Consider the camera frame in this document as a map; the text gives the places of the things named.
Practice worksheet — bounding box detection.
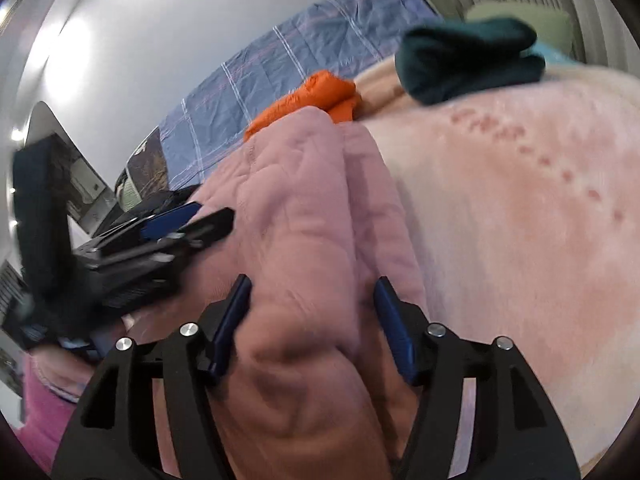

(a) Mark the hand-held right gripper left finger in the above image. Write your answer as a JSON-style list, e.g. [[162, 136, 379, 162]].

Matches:
[[52, 274, 253, 480]]

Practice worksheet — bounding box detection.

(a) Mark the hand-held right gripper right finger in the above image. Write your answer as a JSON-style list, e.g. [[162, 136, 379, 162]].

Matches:
[[372, 276, 581, 480]]

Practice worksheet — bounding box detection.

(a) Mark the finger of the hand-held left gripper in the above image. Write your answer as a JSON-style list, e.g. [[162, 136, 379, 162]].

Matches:
[[97, 201, 203, 248], [160, 209, 236, 261]]

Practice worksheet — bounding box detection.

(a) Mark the pink fleece garment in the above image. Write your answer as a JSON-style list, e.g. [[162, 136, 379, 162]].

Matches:
[[125, 107, 431, 480]]

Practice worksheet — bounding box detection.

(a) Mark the dark printed pillow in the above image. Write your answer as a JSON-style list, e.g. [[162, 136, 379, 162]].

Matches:
[[114, 127, 173, 196]]

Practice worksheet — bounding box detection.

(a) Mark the pink and cream printed blanket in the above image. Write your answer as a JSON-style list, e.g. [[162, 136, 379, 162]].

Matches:
[[350, 60, 640, 471]]

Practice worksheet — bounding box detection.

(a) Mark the orange puffer jacket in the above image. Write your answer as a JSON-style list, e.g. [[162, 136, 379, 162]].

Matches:
[[244, 71, 363, 143]]

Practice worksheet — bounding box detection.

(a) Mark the blue plaid duvet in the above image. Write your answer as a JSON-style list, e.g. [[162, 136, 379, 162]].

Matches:
[[160, 0, 443, 188]]

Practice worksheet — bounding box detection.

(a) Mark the dark green garment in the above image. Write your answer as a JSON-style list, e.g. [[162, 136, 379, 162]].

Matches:
[[395, 17, 547, 107]]

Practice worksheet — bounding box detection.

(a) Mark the light blue cloth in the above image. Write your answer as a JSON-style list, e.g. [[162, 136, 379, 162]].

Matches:
[[527, 42, 581, 68]]

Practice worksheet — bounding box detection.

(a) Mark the light green pillow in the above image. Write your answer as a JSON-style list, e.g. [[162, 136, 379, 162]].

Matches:
[[465, 2, 573, 55]]

